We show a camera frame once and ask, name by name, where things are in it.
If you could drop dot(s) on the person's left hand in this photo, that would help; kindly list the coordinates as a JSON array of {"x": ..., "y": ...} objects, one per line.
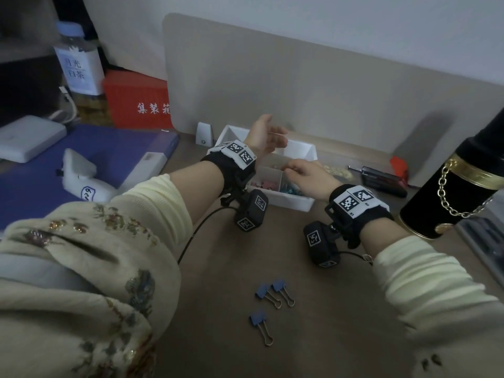
[{"x": 262, "y": 139}]

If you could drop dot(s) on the person's right hand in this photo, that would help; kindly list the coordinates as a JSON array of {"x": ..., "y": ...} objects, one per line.
[{"x": 313, "y": 181}]

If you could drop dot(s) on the white compartment organizer tray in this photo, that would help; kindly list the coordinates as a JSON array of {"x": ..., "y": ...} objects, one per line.
[{"x": 299, "y": 147}]

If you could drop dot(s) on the blue binder clip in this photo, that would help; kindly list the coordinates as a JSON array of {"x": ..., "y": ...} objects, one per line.
[
  {"x": 278, "y": 286},
  {"x": 258, "y": 319},
  {"x": 260, "y": 292}
]

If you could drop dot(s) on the person's left forearm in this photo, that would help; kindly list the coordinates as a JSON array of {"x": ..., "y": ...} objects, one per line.
[{"x": 98, "y": 271}]

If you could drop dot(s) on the person's right forearm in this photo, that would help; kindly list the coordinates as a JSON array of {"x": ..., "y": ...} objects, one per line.
[{"x": 441, "y": 303}]

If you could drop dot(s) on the flat gold strip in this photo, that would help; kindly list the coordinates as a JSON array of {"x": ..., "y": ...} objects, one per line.
[{"x": 338, "y": 172}]

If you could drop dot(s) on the small white stand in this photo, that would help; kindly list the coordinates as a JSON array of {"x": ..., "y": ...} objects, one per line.
[{"x": 204, "y": 134}]

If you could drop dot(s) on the black screwdriver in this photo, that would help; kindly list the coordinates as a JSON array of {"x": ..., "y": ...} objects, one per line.
[{"x": 382, "y": 181}]

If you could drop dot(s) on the beige desk divider panel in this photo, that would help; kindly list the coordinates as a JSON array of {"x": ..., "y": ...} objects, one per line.
[{"x": 315, "y": 86}]

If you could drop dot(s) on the small red object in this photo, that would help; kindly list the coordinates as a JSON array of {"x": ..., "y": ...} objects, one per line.
[{"x": 399, "y": 167}]

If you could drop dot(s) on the orange ribbed box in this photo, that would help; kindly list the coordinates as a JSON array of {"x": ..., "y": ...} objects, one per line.
[{"x": 134, "y": 98}]

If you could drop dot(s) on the clear plastic case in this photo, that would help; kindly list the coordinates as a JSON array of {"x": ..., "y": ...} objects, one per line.
[{"x": 484, "y": 244}]

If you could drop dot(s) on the white handheld controller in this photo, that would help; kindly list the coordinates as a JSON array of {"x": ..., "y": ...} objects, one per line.
[{"x": 78, "y": 173}]

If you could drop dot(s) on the tea bottle with blue cap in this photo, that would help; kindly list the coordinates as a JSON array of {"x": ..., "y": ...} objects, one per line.
[{"x": 78, "y": 70}]

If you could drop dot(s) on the white flat adapter box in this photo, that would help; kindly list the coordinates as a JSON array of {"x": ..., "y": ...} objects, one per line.
[{"x": 27, "y": 137}]

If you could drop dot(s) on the blue document folder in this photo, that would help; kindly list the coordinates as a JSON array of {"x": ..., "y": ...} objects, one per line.
[{"x": 31, "y": 185}]

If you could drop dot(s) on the grey shelf unit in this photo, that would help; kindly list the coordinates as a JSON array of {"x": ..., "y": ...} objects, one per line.
[{"x": 23, "y": 74}]

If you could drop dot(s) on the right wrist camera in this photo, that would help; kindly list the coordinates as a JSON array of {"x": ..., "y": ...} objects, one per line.
[{"x": 321, "y": 246}]

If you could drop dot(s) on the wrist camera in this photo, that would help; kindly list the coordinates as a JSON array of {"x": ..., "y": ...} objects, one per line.
[
  {"x": 321, "y": 246},
  {"x": 252, "y": 212}
]

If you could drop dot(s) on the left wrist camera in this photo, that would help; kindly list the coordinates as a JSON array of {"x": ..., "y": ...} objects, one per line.
[{"x": 252, "y": 212}]

